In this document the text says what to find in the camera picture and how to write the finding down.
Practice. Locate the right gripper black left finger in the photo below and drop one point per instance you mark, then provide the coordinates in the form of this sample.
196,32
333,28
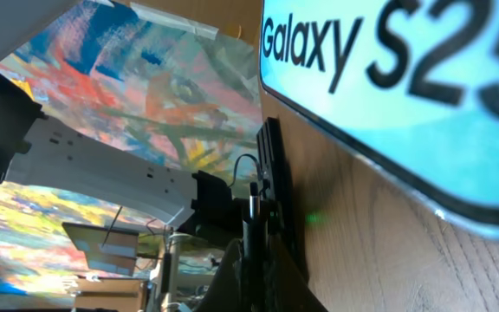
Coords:
228,289

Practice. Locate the colourful painted backdrop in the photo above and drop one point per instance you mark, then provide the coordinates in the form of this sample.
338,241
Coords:
162,94

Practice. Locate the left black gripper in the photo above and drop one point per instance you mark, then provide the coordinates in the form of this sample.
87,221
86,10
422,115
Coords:
271,207

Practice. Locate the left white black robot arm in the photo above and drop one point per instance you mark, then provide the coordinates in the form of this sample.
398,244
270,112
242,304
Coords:
40,150

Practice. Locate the blue screen Galaxy smartphone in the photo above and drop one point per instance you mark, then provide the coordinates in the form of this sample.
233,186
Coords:
411,87

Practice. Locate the cardboard boxes in background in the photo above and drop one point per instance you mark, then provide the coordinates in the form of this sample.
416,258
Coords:
112,251

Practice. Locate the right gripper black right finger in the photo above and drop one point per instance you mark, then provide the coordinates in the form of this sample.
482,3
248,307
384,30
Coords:
285,288

